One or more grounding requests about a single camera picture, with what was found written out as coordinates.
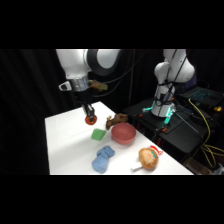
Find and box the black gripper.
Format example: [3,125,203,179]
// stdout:
[75,88,96,118]

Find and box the pink bowl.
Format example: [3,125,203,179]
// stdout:
[110,122,137,146]

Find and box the green block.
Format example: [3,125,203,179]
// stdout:
[90,128,107,142]

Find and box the brown plush toy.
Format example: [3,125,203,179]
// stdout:
[105,112,130,131]

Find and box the blue plush toy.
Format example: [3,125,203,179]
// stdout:
[91,145,116,174]

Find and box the orange round plush toy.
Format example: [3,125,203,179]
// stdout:
[130,145,164,173]

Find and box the black robot stand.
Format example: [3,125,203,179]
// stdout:
[123,97,224,164]

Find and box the black laptop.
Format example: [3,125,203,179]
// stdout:
[178,85,224,109]

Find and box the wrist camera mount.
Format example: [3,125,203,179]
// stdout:
[88,79,109,93]

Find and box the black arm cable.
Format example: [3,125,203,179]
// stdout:
[92,49,151,98]

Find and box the yellow cable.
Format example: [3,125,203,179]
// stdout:
[188,98,224,169]

